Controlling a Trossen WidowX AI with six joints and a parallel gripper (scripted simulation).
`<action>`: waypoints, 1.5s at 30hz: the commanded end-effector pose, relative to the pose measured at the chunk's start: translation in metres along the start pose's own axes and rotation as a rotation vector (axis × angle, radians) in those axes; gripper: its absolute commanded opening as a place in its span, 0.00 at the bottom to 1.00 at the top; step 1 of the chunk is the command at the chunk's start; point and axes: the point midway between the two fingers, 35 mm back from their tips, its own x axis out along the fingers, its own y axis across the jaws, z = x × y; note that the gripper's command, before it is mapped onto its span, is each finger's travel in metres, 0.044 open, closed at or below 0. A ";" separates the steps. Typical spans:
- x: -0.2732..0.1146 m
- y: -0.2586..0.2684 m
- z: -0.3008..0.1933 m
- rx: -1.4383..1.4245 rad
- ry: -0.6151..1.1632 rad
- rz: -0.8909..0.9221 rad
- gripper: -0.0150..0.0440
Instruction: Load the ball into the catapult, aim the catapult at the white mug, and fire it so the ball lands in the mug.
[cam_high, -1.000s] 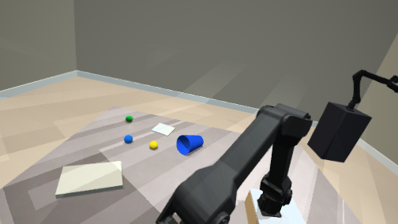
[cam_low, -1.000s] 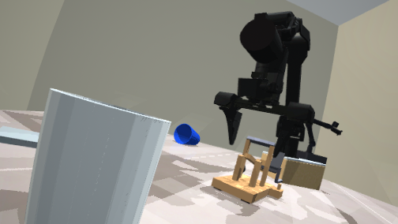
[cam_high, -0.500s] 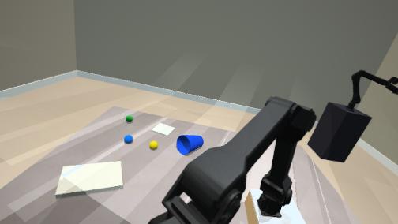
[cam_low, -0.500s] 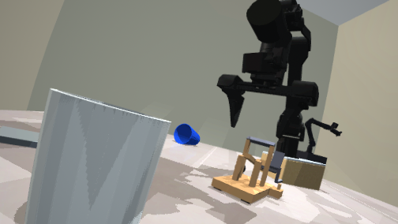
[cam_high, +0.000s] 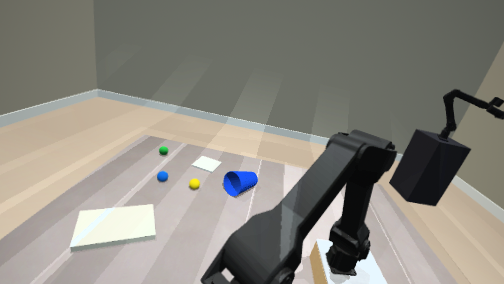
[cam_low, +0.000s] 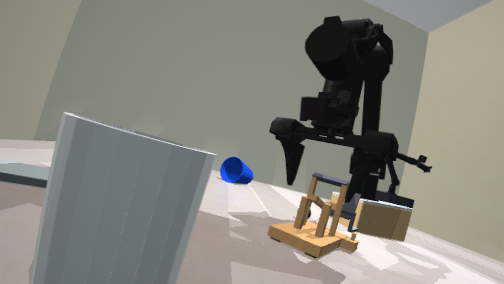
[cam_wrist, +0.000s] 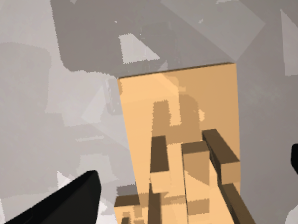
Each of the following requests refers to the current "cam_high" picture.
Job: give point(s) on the blue cup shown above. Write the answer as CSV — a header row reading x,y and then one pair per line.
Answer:
x,y
236,182

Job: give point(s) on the blue ball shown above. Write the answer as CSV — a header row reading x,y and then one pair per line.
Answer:
x,y
162,176

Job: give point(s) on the yellow ball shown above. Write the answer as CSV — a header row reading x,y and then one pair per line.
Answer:
x,y
194,184

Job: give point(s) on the green ball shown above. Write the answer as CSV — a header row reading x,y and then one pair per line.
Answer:
x,y
163,150

